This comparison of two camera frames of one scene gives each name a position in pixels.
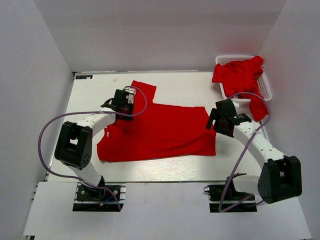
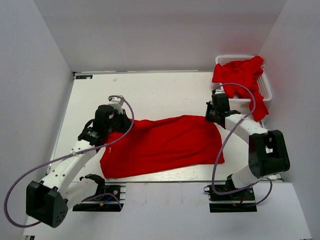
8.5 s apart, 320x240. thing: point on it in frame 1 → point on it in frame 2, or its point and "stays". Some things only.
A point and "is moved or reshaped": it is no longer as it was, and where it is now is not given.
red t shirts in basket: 240,79 stays
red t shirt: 156,130 is moved or reshaped
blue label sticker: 83,77 stays
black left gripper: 131,106 → 126,122
